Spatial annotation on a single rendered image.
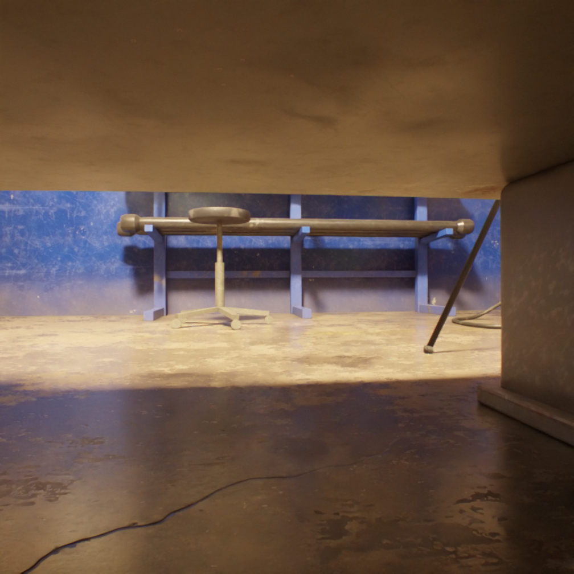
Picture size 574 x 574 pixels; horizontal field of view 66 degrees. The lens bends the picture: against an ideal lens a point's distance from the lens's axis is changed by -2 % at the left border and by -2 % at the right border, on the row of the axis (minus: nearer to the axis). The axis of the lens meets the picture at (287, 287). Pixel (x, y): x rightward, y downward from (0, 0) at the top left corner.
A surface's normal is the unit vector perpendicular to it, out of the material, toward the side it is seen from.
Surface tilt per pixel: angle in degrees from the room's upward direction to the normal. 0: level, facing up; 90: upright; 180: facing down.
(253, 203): 90
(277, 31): 180
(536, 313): 90
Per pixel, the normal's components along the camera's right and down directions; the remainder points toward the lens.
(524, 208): -0.99, 0.00
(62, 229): 0.13, 0.00
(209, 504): 0.00, -1.00
